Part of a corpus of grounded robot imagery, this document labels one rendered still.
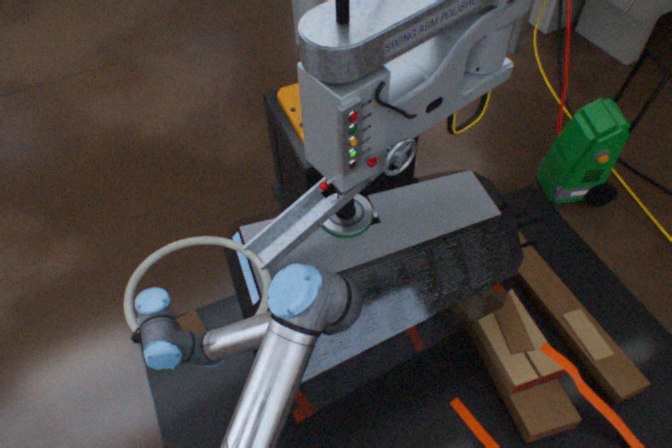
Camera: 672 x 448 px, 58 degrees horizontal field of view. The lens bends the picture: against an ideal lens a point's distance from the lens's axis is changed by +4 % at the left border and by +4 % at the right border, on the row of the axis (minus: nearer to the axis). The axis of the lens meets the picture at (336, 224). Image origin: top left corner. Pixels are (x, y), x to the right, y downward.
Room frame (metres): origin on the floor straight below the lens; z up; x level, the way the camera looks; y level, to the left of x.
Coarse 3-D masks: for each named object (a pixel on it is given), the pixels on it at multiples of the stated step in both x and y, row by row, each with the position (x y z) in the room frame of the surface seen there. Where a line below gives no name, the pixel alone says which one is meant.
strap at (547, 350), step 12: (564, 360) 1.12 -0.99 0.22; (576, 372) 1.08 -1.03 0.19; (576, 384) 1.04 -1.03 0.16; (588, 396) 1.00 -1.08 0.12; (456, 408) 0.99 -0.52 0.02; (600, 408) 0.95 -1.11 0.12; (468, 420) 0.94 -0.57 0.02; (612, 420) 0.90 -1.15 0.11; (480, 432) 0.88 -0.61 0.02; (624, 432) 0.86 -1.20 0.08; (492, 444) 0.83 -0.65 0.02; (636, 444) 0.83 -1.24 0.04
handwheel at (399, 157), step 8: (400, 144) 1.41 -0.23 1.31; (408, 144) 1.44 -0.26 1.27; (392, 152) 1.38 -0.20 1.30; (400, 152) 1.42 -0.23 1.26; (384, 160) 1.38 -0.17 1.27; (392, 160) 1.39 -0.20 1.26; (400, 160) 1.40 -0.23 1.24; (408, 160) 1.44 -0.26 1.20; (384, 168) 1.37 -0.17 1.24; (400, 168) 1.41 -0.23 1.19
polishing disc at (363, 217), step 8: (360, 200) 1.52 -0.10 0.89; (360, 208) 1.48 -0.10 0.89; (368, 208) 1.48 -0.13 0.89; (336, 216) 1.44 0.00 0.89; (360, 216) 1.44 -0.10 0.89; (368, 216) 1.44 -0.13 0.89; (328, 224) 1.41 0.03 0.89; (336, 224) 1.40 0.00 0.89; (344, 224) 1.40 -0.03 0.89; (352, 224) 1.40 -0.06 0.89; (360, 224) 1.40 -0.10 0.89; (368, 224) 1.40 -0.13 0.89; (336, 232) 1.37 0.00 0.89; (344, 232) 1.36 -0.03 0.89; (352, 232) 1.36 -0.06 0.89
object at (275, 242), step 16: (352, 192) 1.41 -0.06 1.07; (288, 208) 1.38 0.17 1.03; (304, 208) 1.40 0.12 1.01; (320, 208) 1.39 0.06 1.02; (336, 208) 1.36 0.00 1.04; (272, 224) 1.32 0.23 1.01; (288, 224) 1.34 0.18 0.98; (304, 224) 1.33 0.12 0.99; (320, 224) 1.32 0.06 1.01; (256, 240) 1.28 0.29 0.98; (272, 240) 1.29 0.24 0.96; (288, 240) 1.28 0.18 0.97; (272, 256) 1.19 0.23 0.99
